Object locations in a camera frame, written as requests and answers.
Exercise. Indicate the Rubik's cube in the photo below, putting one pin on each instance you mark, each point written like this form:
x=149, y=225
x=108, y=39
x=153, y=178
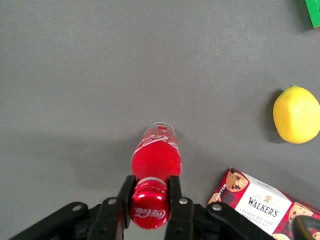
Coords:
x=313, y=12

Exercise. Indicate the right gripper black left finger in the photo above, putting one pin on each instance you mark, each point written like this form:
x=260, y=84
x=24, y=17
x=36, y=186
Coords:
x=110, y=220

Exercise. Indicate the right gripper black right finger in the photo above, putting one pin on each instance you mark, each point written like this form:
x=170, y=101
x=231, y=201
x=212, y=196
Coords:
x=181, y=220

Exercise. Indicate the red Walkers shortbread box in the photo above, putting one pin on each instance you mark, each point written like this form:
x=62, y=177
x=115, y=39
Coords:
x=260, y=210

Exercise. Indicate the yellow lemon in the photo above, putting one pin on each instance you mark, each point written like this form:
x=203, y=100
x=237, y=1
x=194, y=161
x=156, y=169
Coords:
x=297, y=117

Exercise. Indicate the red coke bottle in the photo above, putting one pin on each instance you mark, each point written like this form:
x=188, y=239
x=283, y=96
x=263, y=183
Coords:
x=155, y=160

